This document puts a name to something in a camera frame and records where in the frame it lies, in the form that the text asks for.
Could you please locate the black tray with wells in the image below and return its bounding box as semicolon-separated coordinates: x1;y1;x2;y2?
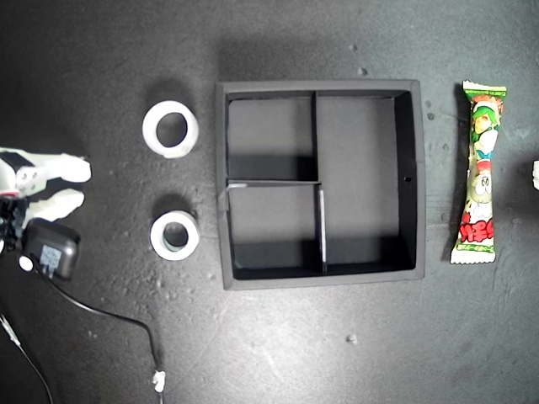
214;78;427;292

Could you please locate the black camera cable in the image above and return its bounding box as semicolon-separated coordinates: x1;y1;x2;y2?
40;264;168;395

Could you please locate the thin black cable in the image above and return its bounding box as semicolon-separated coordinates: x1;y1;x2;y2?
0;313;56;404

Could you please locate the large white tape roll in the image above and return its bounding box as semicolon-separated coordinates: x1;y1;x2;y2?
141;99;200;160

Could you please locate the black camera box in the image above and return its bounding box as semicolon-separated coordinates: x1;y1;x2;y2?
19;218;82;282

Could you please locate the green printed snack bar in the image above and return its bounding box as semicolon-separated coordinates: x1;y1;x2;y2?
449;79;509;265

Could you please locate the small white tape roll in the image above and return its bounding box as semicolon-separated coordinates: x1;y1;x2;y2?
149;210;200;262

